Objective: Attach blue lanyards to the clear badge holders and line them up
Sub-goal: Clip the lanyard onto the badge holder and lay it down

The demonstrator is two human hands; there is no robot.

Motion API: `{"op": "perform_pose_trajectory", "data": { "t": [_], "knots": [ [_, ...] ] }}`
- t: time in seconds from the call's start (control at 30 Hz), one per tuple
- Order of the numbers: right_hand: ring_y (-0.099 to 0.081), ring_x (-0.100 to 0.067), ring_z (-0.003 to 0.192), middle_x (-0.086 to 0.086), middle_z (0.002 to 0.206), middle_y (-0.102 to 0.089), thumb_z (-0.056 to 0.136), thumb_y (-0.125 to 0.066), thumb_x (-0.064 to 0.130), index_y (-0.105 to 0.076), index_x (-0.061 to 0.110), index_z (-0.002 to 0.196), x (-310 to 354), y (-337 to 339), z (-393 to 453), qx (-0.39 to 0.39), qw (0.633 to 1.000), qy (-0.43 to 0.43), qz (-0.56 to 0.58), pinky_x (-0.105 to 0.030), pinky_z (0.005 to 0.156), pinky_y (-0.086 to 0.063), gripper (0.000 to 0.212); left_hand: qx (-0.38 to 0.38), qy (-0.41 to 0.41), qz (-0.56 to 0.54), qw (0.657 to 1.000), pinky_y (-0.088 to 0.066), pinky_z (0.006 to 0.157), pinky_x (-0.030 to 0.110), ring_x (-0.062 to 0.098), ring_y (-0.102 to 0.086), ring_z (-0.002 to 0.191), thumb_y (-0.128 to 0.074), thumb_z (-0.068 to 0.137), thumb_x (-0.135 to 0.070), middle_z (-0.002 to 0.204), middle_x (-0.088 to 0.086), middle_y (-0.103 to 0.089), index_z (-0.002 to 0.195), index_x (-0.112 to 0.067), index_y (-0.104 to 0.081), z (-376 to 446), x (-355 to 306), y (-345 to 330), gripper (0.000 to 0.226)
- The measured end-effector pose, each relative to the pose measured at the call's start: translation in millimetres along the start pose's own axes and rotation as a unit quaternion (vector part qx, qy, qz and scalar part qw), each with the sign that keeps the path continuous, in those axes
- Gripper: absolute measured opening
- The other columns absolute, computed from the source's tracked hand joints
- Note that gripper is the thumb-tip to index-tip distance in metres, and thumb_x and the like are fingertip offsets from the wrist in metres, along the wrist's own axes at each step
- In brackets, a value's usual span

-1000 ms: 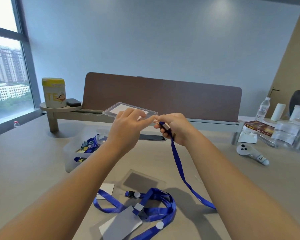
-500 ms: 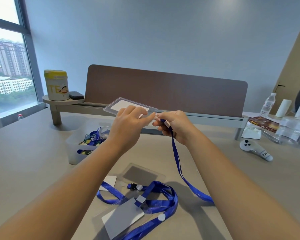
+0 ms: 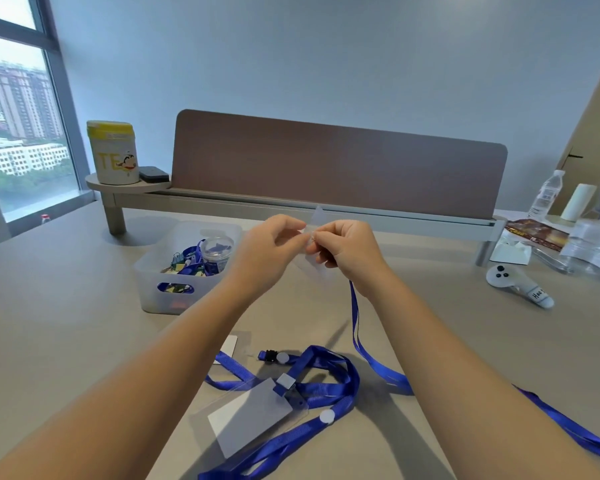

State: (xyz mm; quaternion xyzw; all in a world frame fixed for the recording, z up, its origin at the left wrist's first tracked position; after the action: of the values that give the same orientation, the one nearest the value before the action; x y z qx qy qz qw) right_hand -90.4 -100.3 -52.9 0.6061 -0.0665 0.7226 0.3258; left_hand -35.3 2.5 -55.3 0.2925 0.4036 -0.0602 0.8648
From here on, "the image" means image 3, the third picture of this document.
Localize clear plastic card holder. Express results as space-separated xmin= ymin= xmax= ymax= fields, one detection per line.
xmin=215 ymin=330 xmax=255 ymax=368
xmin=293 ymin=204 xmax=342 ymax=284
xmin=192 ymin=376 xmax=312 ymax=461

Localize light wooden door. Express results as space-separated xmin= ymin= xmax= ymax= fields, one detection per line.
xmin=549 ymin=44 xmax=600 ymax=218

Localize person's left forearm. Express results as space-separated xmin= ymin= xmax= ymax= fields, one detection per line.
xmin=0 ymin=282 xmax=261 ymax=480

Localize colourful binder clips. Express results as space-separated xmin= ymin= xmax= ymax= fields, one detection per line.
xmin=162 ymin=252 xmax=191 ymax=275

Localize small white tissue box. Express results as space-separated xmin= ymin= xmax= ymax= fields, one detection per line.
xmin=489 ymin=239 xmax=533 ymax=267

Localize person's right forearm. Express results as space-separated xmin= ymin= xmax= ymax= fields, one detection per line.
xmin=362 ymin=274 xmax=600 ymax=480

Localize bundle of blue lanyards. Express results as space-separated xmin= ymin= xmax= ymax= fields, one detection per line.
xmin=157 ymin=238 xmax=209 ymax=295

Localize white paper roll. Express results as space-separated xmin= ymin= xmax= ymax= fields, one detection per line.
xmin=560 ymin=183 xmax=598 ymax=223

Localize brown snack packet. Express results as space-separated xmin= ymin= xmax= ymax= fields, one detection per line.
xmin=504 ymin=218 xmax=570 ymax=253

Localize clear round jar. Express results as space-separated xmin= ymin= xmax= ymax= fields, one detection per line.
xmin=199 ymin=236 xmax=236 ymax=277

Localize small black case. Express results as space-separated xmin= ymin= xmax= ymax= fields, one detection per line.
xmin=138 ymin=166 xmax=171 ymax=184

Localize brown desk divider panel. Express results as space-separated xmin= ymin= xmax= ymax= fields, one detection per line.
xmin=169 ymin=109 xmax=508 ymax=219

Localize yellow lid wipes canister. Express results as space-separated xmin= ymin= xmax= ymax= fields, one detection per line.
xmin=86 ymin=120 xmax=141 ymax=187

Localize clear plastic container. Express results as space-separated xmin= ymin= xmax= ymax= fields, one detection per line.
xmin=559 ymin=217 xmax=600 ymax=278

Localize clear plastic storage bin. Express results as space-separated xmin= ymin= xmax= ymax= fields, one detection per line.
xmin=133 ymin=220 xmax=245 ymax=315

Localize person's right hand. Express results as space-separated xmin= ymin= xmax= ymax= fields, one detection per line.
xmin=304 ymin=219 xmax=386 ymax=301

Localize white handheld controller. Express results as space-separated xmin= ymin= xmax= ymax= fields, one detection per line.
xmin=485 ymin=263 xmax=556 ymax=309

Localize person's left hand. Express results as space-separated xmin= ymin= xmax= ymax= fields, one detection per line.
xmin=227 ymin=213 xmax=308 ymax=301

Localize clear water bottle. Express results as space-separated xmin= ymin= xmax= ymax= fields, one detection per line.
xmin=527 ymin=169 xmax=566 ymax=221

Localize grey desk shelf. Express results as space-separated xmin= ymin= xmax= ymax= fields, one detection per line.
xmin=85 ymin=173 xmax=508 ymax=268

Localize large glass window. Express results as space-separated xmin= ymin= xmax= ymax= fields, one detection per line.
xmin=0 ymin=0 xmax=93 ymax=225

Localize blue lanyard with clear strap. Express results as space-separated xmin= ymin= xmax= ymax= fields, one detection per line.
xmin=515 ymin=386 xmax=600 ymax=467

